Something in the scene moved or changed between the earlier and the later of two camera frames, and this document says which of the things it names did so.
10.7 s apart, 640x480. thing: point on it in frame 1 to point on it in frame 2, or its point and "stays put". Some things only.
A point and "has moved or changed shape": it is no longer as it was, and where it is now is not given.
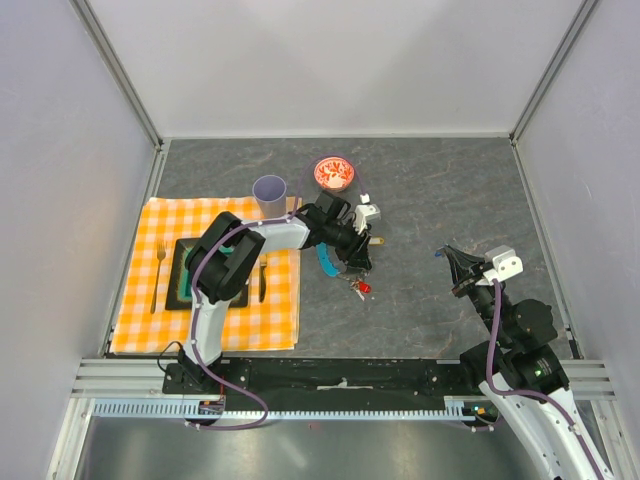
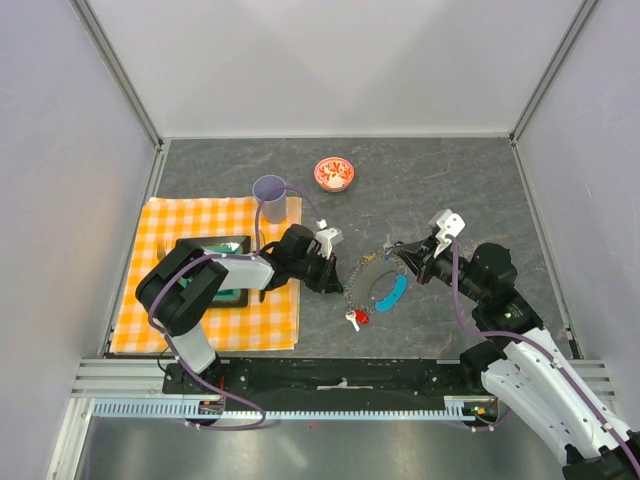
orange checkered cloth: x=144 y=324 stays put
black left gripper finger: x=460 y=263 to x=411 y=253
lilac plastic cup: x=270 y=191 stays put
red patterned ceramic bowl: x=333 y=173 stays put
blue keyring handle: x=326 y=260 has moved or changed shape
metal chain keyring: x=355 y=280 to x=355 y=269
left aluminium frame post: x=119 y=72 stays put
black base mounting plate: x=325 y=379 stays put
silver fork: x=161 y=248 stays put
